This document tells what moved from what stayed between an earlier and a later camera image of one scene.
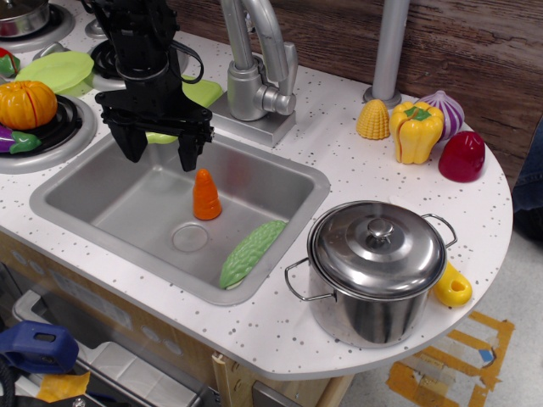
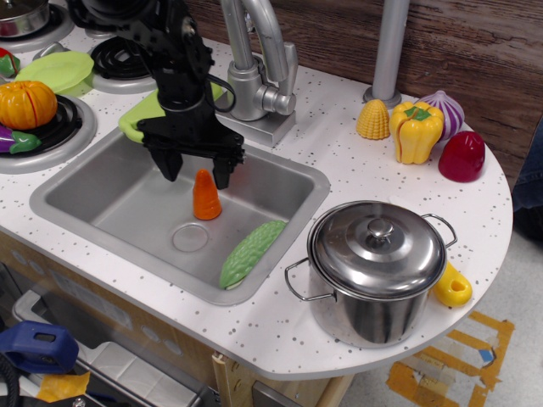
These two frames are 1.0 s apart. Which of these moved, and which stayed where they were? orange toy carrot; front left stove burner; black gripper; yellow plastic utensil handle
Moved: black gripper
Stayed: orange toy carrot; front left stove burner; yellow plastic utensil handle
